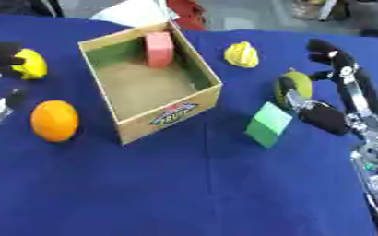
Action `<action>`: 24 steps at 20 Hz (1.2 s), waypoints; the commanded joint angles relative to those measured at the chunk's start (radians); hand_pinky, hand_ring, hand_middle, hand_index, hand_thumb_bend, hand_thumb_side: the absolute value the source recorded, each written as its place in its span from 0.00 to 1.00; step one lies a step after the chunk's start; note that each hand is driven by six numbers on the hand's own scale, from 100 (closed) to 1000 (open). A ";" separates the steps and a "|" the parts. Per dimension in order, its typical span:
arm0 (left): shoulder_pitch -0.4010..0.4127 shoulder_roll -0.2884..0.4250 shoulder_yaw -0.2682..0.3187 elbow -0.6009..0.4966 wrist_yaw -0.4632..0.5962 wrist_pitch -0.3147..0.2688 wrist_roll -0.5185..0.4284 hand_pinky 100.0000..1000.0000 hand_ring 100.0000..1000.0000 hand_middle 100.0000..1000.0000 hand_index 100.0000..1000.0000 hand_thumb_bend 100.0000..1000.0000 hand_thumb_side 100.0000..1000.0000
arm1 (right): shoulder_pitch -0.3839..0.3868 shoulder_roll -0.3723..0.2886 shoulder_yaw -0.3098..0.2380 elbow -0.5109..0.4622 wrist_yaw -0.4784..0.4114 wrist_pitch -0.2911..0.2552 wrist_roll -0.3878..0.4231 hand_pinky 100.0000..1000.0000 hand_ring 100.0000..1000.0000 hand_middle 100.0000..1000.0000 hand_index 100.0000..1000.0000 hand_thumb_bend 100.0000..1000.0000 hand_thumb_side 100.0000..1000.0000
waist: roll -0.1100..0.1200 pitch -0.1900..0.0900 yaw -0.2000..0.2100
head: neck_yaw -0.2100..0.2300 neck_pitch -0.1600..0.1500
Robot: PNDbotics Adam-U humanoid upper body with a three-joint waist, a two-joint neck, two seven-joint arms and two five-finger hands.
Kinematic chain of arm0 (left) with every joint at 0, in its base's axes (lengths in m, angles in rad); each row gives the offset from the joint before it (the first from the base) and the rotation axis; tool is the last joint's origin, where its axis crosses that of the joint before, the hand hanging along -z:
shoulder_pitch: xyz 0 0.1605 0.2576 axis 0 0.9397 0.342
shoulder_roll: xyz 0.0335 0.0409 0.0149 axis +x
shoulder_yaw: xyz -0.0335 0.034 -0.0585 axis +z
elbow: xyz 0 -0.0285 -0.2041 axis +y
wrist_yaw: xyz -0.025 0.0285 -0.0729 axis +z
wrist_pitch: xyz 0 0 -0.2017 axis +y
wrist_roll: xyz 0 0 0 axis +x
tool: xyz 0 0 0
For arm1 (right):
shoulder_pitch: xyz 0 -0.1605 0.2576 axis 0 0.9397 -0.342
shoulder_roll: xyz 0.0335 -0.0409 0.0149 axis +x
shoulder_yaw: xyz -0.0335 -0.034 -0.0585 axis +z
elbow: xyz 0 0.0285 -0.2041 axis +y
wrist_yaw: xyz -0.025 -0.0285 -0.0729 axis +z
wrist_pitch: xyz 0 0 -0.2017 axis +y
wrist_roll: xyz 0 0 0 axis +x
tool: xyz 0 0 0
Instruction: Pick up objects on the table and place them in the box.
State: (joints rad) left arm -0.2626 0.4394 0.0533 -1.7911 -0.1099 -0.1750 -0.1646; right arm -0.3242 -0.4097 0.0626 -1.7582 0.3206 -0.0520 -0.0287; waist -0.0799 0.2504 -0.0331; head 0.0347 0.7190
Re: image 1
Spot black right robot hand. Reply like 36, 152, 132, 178
276, 38, 378, 141

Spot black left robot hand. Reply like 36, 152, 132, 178
0, 41, 28, 107

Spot yellow-green round toy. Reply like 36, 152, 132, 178
273, 70, 315, 109

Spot tan cardboard box green inside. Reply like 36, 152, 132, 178
77, 20, 225, 146

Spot yellow toy fruit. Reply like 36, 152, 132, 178
9, 48, 51, 81
222, 41, 262, 69

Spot dark chair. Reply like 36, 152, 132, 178
0, 0, 66, 18

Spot orange toy fruit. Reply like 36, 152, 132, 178
29, 99, 81, 143

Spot cluttered floor items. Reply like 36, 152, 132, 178
289, 0, 357, 22

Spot green block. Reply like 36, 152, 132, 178
243, 100, 296, 149

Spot white object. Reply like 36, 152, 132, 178
90, 0, 173, 28

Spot pink block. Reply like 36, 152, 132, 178
144, 31, 176, 69

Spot red object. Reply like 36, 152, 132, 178
164, 0, 208, 31

